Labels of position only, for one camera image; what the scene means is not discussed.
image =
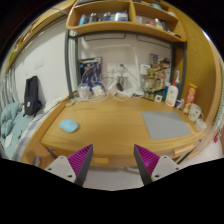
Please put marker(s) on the black backpack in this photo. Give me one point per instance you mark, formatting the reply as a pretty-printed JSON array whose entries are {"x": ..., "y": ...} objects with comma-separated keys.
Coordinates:
[{"x": 32, "y": 104}]

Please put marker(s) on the small white cube clock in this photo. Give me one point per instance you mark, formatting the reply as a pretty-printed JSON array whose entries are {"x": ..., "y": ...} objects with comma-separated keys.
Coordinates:
[{"x": 158, "y": 98}]

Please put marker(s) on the blue robot model box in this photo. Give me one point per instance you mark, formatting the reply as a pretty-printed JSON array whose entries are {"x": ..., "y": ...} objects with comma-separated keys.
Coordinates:
[{"x": 90, "y": 70}]

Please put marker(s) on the golden robot figure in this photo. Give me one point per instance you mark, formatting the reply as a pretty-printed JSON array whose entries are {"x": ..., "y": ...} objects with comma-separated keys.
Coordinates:
[{"x": 154, "y": 83}]

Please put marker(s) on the wooden wall shelf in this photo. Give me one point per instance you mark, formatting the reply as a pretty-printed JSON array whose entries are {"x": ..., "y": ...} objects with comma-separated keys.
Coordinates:
[{"x": 152, "y": 17}]

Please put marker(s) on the bed with teal bedding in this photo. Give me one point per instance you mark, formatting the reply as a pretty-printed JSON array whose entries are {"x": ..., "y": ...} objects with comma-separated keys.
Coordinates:
[{"x": 13, "y": 122}]

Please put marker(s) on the blue bottle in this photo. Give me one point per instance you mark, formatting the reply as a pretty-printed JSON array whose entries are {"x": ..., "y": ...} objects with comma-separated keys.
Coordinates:
[{"x": 166, "y": 90}]

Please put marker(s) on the white mug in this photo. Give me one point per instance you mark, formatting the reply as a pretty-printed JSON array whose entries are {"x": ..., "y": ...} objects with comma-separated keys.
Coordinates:
[{"x": 195, "y": 113}]

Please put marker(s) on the white lotion pump bottle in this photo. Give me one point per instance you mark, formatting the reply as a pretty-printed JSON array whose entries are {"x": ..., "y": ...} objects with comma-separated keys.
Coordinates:
[{"x": 172, "y": 93}]

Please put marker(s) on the grey mouse pad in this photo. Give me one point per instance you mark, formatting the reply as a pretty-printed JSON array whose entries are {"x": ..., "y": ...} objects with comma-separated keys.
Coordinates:
[{"x": 164, "y": 124}]

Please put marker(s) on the red yellow snack can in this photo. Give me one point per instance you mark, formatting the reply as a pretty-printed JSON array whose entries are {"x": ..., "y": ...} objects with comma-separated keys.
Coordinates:
[{"x": 189, "y": 98}]

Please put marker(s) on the light blue computer mouse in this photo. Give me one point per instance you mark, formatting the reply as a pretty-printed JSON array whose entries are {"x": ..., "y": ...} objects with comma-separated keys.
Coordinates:
[{"x": 68, "y": 125}]

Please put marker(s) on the small white cup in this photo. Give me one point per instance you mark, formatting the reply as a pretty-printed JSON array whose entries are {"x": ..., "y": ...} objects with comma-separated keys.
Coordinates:
[{"x": 200, "y": 125}]

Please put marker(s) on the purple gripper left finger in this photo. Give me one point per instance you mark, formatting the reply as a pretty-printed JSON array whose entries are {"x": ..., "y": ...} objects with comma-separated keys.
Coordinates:
[{"x": 74, "y": 167}]

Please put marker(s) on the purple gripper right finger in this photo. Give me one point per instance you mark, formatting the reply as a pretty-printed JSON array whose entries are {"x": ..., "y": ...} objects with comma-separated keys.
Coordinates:
[{"x": 151, "y": 166}]

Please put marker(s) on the white power adapter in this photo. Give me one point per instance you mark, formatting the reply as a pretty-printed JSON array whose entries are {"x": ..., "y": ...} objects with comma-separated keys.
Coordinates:
[{"x": 98, "y": 91}]

